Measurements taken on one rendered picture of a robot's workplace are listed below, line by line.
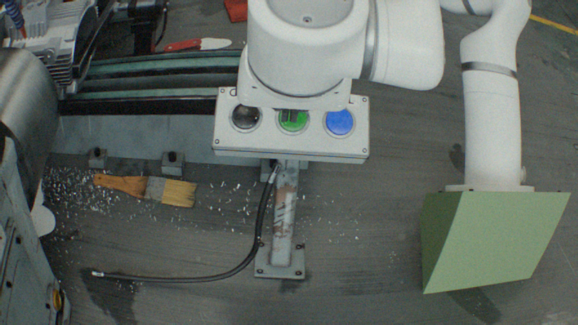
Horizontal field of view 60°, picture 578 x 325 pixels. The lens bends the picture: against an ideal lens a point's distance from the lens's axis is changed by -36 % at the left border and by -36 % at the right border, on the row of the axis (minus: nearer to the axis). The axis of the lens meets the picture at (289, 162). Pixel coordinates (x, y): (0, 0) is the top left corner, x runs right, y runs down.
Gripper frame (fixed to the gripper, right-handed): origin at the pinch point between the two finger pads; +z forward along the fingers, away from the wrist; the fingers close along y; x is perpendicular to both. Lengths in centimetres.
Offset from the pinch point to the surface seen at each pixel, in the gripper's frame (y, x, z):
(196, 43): 18, -28, 59
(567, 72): -180, -103, 218
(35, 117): 36.1, 1.0, 3.1
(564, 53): -191, -123, 234
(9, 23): 56, -22, 16
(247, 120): 4.2, 0.6, 6.0
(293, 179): -1.3, 5.1, 14.8
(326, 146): -4.2, 2.7, 6.8
